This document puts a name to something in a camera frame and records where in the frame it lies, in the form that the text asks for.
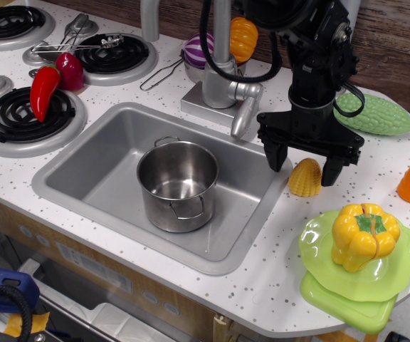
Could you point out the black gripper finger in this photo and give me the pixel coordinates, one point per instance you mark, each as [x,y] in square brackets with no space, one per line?
[276,153]
[331,171]

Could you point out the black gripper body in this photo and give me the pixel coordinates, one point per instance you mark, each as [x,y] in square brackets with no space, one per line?
[312,129]

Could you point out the yellow toy corn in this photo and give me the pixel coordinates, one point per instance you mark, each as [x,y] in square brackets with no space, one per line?
[305,179]

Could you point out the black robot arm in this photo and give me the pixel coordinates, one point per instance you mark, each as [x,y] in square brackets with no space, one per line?
[317,35]

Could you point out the stainless steel pot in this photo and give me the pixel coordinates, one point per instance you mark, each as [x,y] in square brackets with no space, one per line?
[178,181]

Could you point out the grey toy sink basin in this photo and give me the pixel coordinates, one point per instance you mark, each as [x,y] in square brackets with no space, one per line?
[95,176]

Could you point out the silver toy faucet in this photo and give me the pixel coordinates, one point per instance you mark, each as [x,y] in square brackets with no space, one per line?
[216,98]

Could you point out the yellow toy bell pepper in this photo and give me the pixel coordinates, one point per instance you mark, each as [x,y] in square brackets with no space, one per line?
[362,233]

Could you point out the green toy bitter gourd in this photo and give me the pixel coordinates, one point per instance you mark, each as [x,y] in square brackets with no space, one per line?
[379,117]

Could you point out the orange toy pumpkin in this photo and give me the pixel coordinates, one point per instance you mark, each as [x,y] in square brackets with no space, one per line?
[243,39]

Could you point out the green plastic plate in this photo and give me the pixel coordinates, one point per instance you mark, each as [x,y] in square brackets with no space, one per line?
[380,280]

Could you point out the grey support pole right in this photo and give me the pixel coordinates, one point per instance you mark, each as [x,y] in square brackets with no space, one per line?
[352,7]

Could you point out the grey support pole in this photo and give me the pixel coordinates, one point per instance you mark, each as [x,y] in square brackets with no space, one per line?
[352,7]
[149,16]

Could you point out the purple striped toy onion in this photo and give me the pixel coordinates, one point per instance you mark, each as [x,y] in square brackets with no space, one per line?
[193,53]

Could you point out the middle black stove burner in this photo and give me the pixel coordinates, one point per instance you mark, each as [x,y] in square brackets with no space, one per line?
[114,59]

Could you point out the black stove burner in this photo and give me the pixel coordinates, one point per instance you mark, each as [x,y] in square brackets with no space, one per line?
[23,135]
[114,59]
[23,26]

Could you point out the grey support pole left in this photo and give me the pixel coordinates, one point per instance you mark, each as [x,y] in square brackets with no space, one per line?
[149,16]

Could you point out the silver stove knob rear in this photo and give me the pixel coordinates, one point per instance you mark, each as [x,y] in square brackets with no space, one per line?
[81,26]

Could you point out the toy oven door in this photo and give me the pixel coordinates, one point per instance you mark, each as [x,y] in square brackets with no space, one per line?
[78,309]

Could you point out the red toy chili pepper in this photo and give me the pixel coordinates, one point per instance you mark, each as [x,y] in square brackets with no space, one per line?
[43,87]

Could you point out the silver stove knob middle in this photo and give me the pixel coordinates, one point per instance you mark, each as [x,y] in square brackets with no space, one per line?
[34,56]

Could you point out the front black stove burner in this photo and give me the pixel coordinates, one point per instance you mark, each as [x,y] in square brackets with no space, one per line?
[23,135]

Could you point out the blue clamp tool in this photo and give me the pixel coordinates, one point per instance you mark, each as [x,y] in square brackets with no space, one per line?
[19,293]

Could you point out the yellow tape piece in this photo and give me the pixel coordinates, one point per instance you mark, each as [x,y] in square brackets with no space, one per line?
[15,323]

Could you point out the rear black stove burner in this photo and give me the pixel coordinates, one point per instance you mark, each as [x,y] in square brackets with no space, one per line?
[23,26]

